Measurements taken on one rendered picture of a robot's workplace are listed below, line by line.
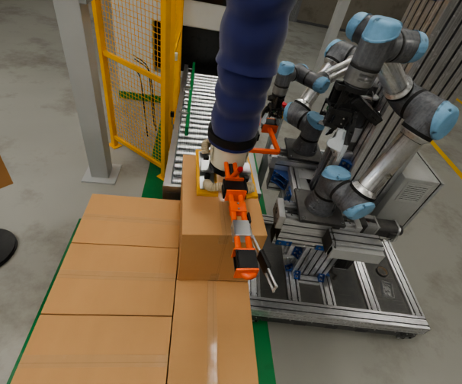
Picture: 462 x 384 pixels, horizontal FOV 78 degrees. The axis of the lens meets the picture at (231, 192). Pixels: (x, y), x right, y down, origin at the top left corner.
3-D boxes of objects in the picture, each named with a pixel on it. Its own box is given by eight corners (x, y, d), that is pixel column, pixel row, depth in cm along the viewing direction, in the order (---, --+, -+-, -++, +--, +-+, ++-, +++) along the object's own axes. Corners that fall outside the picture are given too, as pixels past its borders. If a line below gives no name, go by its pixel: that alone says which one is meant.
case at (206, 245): (180, 200, 196) (183, 154, 169) (236, 203, 204) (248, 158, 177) (178, 280, 153) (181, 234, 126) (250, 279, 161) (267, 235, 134)
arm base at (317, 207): (330, 197, 147) (338, 183, 140) (337, 219, 136) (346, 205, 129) (302, 193, 146) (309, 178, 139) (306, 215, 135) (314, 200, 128)
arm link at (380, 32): (415, 25, 64) (389, 22, 60) (388, 74, 71) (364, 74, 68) (388, 14, 69) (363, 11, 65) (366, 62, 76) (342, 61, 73)
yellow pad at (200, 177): (195, 152, 154) (196, 144, 150) (213, 153, 156) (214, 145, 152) (196, 196, 130) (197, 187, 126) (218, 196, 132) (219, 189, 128)
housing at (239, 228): (229, 227, 106) (231, 219, 103) (247, 228, 108) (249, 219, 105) (231, 242, 101) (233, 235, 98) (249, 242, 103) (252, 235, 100)
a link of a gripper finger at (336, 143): (321, 159, 82) (327, 127, 81) (340, 162, 83) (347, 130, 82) (325, 159, 79) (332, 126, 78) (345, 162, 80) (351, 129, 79)
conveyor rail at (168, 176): (183, 78, 378) (184, 64, 365) (187, 79, 379) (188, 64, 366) (162, 203, 211) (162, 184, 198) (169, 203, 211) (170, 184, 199)
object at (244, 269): (230, 255, 97) (233, 247, 93) (251, 256, 98) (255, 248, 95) (233, 278, 91) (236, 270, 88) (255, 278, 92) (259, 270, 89)
